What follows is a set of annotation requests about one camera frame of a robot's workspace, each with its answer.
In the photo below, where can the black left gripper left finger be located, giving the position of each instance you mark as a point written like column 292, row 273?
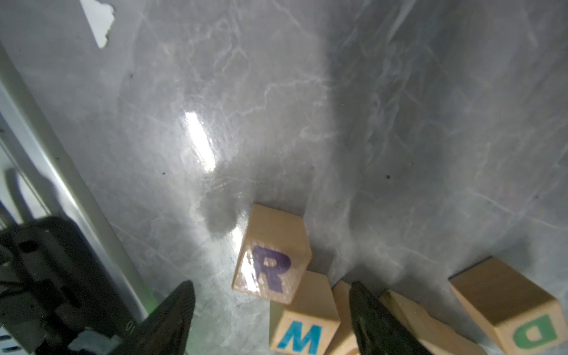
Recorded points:
column 166, row 330

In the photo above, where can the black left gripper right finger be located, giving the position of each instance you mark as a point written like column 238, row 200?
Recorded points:
column 376, row 330

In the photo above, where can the plain wooden letter block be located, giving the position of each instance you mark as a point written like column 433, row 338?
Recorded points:
column 436, row 336

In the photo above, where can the wooden M letter block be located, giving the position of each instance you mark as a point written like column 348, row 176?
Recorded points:
column 308, row 324

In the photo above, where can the wooden D letter block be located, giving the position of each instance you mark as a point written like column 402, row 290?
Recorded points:
column 518, row 315

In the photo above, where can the wooden R letter block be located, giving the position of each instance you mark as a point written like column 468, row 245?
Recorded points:
column 274, row 255

